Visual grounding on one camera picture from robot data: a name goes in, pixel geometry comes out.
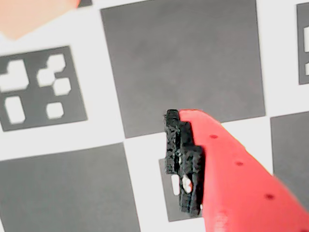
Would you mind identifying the black white marker mat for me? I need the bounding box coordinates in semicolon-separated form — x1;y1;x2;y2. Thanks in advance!
0;0;309;232

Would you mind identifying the orange cube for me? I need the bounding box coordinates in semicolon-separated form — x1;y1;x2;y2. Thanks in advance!
0;0;82;41

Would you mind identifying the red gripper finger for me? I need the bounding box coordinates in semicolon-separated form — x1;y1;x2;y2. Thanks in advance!
164;108;309;232

